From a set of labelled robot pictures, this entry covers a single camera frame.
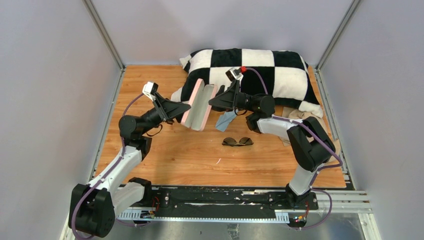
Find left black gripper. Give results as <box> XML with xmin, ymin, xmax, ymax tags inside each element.
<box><xmin>139</xmin><ymin>93</ymin><xmax>196</xmax><ymax>137</ymax></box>

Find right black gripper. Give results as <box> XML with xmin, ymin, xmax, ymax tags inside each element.
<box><xmin>201</xmin><ymin>80</ymin><xmax>255</xmax><ymax>114</ymax></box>

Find pink glasses case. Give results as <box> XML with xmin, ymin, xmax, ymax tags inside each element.
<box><xmin>181</xmin><ymin>78</ymin><xmax>218</xmax><ymax>131</ymax></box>

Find blue lens cloth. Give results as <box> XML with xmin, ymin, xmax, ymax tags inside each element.
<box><xmin>215</xmin><ymin>111</ymin><xmax>237</xmax><ymax>132</ymax></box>

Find dark aviator sunglasses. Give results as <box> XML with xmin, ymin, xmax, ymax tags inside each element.
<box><xmin>222</xmin><ymin>137</ymin><xmax>254</xmax><ymax>147</ymax></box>

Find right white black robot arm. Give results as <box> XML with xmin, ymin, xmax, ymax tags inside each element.
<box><xmin>208</xmin><ymin>80</ymin><xmax>337</xmax><ymax>209</ymax></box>

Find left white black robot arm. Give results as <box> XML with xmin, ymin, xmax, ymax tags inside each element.
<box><xmin>68</xmin><ymin>93</ymin><xmax>191</xmax><ymax>240</ymax></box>

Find black white checkered pillow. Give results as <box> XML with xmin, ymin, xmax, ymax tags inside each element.
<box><xmin>171</xmin><ymin>48</ymin><xmax>324</xmax><ymax>118</ymax></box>

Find beige crumpled cloth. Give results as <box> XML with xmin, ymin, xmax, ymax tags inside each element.
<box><xmin>280</xmin><ymin>106</ymin><xmax>342</xmax><ymax>163</ymax></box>

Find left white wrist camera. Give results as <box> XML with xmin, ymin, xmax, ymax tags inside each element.
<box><xmin>142</xmin><ymin>81</ymin><xmax>159</xmax><ymax>102</ymax></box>

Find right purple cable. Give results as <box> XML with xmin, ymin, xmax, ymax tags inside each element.
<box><xmin>246</xmin><ymin>67</ymin><xmax>344</xmax><ymax>231</ymax></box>

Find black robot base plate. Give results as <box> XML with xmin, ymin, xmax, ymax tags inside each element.
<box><xmin>132</xmin><ymin>185</ymin><xmax>319</xmax><ymax>215</ymax></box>

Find slotted aluminium rail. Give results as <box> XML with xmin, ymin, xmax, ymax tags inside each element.
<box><xmin>116</xmin><ymin>205</ymin><xmax>290</xmax><ymax>224</ymax></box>

